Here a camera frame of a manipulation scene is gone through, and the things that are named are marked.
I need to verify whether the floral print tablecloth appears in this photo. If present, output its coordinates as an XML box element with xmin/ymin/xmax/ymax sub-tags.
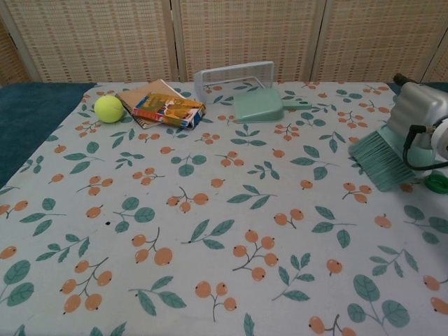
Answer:
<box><xmin>0</xmin><ymin>80</ymin><xmax>448</xmax><ymax>336</ymax></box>

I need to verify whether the mint green dustpan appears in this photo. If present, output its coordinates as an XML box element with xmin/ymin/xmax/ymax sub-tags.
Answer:
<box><xmin>232</xmin><ymin>87</ymin><xmax>314</xmax><ymax>124</ymax></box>

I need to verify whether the woven bamboo folding screen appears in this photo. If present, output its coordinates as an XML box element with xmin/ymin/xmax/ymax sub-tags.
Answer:
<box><xmin>0</xmin><ymin>0</ymin><xmax>448</xmax><ymax>88</ymax></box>

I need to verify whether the white wire mesh basket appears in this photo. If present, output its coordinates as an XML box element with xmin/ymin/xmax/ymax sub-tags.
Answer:
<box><xmin>193</xmin><ymin>60</ymin><xmax>275</xmax><ymax>105</ymax></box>

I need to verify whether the brown spiral notebook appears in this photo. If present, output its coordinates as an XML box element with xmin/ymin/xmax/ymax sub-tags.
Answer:
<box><xmin>114</xmin><ymin>78</ymin><xmax>192</xmax><ymax>130</ymax></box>

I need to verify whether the green bottle cap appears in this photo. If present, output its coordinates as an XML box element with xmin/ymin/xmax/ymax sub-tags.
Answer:
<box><xmin>425</xmin><ymin>174</ymin><xmax>448</xmax><ymax>194</ymax></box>

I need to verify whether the colourful orange snack packet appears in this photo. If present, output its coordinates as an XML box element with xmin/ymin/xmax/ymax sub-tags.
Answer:
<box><xmin>132</xmin><ymin>92</ymin><xmax>207</xmax><ymax>132</ymax></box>

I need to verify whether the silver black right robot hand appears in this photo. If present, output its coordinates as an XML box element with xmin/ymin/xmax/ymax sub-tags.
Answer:
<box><xmin>384</xmin><ymin>72</ymin><xmax>448</xmax><ymax>137</ymax></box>

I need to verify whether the yellow-green tennis ball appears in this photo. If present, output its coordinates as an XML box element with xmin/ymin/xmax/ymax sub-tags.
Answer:
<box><xmin>94</xmin><ymin>94</ymin><xmax>125</xmax><ymax>124</ymax></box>

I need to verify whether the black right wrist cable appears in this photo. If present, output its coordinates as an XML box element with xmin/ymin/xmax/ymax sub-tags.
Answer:
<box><xmin>402</xmin><ymin>125</ymin><xmax>448</xmax><ymax>172</ymax></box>

